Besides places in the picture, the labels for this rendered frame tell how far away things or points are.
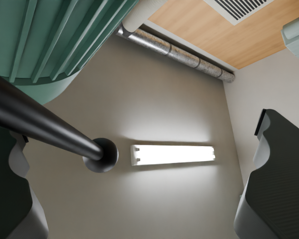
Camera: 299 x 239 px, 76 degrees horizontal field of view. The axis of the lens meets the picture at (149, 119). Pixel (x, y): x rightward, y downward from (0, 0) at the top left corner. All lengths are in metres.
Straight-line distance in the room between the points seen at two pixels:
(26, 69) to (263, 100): 3.17
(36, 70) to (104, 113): 1.56
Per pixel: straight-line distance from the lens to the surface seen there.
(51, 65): 0.18
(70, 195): 1.54
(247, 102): 3.33
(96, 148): 0.16
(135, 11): 1.91
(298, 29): 2.21
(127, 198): 1.76
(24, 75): 0.19
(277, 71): 3.29
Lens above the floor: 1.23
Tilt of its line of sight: 47 degrees up
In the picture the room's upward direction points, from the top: 112 degrees counter-clockwise
